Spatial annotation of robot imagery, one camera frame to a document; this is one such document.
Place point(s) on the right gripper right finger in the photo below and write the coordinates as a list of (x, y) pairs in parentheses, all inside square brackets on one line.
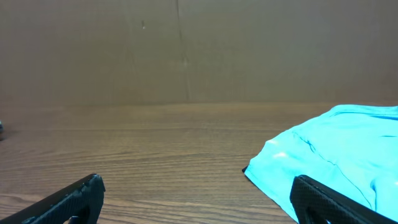
[(315, 203)]

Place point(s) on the light blue printed t-shirt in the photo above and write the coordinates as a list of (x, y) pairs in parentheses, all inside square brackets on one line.
[(352, 149)]

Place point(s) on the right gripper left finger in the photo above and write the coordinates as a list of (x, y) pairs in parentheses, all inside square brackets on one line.
[(80, 202)]

